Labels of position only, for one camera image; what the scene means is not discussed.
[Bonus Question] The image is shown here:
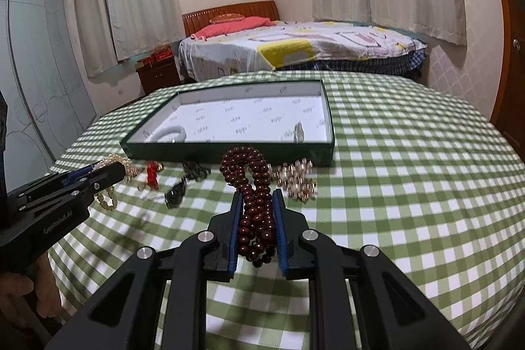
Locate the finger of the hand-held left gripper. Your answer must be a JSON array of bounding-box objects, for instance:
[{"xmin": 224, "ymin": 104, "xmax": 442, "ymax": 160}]
[
  {"xmin": 6, "ymin": 165, "xmax": 108, "ymax": 207},
  {"xmin": 20, "ymin": 161, "xmax": 126, "ymax": 217}
]

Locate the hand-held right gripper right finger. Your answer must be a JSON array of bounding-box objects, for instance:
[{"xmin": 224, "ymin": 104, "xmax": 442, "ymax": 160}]
[{"xmin": 272, "ymin": 188, "xmax": 473, "ymax": 350}]

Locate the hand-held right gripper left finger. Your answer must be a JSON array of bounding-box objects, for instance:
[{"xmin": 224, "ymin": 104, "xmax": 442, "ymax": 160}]
[{"xmin": 49, "ymin": 192, "xmax": 244, "ymax": 350}]

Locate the gold chain necklace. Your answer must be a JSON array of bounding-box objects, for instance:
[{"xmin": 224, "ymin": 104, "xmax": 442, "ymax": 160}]
[{"xmin": 98, "ymin": 154, "xmax": 144, "ymax": 184}]

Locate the dark red bead necklace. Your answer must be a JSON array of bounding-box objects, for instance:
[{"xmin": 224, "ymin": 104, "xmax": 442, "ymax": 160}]
[{"xmin": 220, "ymin": 146, "xmax": 280, "ymax": 265}]

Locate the red tassel gold charm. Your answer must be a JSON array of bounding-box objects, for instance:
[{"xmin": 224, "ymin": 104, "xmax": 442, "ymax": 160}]
[{"xmin": 145, "ymin": 160, "xmax": 164, "ymax": 190}]

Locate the pearl and gold bracelet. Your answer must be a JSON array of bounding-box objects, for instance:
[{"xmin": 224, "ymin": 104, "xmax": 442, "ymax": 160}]
[{"xmin": 272, "ymin": 159, "xmax": 319, "ymax": 204}]

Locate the dark tassel carved pendant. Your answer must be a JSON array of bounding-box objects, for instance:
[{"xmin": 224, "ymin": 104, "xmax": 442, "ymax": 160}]
[{"xmin": 164, "ymin": 160, "xmax": 211, "ymax": 210}]

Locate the green shallow box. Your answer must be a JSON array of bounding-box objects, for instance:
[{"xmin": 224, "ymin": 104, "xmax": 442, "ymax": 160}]
[{"xmin": 120, "ymin": 79, "xmax": 335, "ymax": 169}]

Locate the person's left hand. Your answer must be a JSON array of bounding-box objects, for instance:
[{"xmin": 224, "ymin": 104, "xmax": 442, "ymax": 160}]
[{"xmin": 0, "ymin": 252, "xmax": 56, "ymax": 334}]

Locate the white translucent bangle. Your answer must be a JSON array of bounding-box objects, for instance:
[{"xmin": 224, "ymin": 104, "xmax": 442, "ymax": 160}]
[{"xmin": 150, "ymin": 125, "xmax": 188, "ymax": 144}]

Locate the frosted glass sliding door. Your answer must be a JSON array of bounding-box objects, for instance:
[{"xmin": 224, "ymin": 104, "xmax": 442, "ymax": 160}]
[{"xmin": 0, "ymin": 0, "xmax": 101, "ymax": 178}]

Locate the dark wooden nightstand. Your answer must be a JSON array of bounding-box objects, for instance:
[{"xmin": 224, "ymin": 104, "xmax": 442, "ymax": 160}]
[{"xmin": 136, "ymin": 57, "xmax": 182, "ymax": 97}]

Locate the red box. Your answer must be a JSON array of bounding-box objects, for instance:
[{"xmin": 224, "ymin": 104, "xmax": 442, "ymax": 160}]
[{"xmin": 149, "ymin": 49, "xmax": 175, "ymax": 64}]

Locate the green checked tablecloth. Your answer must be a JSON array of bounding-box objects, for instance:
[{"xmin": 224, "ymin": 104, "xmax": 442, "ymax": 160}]
[{"xmin": 46, "ymin": 69, "xmax": 525, "ymax": 350}]

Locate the blue plaid bed skirt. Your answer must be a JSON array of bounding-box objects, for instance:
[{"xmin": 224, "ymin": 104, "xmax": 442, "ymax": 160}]
[{"xmin": 278, "ymin": 48, "xmax": 428, "ymax": 82}]

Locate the pink pillow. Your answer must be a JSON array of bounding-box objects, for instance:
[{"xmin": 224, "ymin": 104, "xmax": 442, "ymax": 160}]
[{"xmin": 191, "ymin": 16, "xmax": 276, "ymax": 41}]

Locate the white patterned bedsheet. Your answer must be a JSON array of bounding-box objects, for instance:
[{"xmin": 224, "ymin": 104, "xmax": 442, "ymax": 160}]
[{"xmin": 178, "ymin": 21, "xmax": 426, "ymax": 82}]

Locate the orange cushion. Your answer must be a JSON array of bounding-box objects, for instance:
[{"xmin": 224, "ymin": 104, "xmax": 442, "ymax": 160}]
[{"xmin": 209, "ymin": 12, "xmax": 247, "ymax": 25}]

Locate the wooden bed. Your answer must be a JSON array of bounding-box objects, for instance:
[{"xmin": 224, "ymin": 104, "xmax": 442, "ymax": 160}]
[{"xmin": 178, "ymin": 0, "xmax": 428, "ymax": 83}]

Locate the brown wooden door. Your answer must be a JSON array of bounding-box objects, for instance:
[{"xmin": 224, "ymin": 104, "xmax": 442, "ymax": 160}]
[{"xmin": 490, "ymin": 0, "xmax": 525, "ymax": 154}]

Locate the yellow bead bracelet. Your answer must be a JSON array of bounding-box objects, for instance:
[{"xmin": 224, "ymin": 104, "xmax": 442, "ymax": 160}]
[{"xmin": 94, "ymin": 186, "xmax": 119, "ymax": 212}]

